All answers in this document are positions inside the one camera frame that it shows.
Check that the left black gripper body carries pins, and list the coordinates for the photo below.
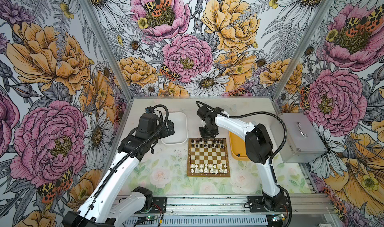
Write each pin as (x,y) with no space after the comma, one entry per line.
(165,133)

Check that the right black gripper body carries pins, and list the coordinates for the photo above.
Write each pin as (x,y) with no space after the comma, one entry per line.
(208,131)

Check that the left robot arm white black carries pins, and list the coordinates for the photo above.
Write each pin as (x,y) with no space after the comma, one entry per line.
(128,156)

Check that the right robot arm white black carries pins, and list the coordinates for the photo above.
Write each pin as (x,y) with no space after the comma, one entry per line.
(258,146)

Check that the wooden chess board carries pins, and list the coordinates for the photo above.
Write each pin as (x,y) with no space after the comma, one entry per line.
(208,158)

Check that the green circuit board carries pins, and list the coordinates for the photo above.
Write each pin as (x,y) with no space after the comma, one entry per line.
(152,217)

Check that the white plastic bin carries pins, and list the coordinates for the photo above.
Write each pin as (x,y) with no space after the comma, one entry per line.
(181,130)

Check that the yellow plastic bin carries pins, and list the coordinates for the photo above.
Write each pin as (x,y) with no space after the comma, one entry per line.
(238,148)

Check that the silver metal case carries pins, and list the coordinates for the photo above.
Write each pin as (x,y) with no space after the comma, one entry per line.
(303,143)

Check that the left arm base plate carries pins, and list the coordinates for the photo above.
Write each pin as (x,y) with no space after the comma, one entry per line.
(158,206)

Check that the aluminium frame rail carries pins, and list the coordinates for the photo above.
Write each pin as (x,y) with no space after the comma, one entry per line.
(193,205)

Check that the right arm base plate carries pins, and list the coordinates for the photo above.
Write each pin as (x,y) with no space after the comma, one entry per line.
(261,204)

